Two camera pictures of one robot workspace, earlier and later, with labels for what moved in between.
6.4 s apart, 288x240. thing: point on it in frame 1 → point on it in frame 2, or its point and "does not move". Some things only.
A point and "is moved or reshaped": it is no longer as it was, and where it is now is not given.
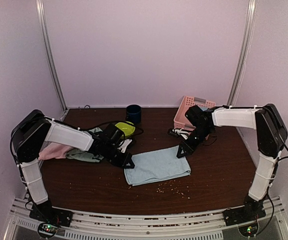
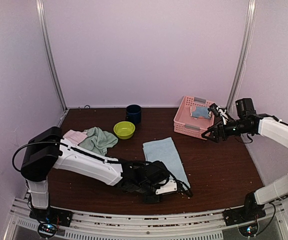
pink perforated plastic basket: x=181 y=121 does not move
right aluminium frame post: x=244 y=52 does not move
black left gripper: x=122 y=163 → x=147 y=199
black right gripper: x=189 y=148 → x=215 y=129
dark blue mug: x=133 y=114 does not move
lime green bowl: x=126 y=129 does not move
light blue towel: x=157 y=165 is moved or reshaped
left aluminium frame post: x=42 y=21 does not move
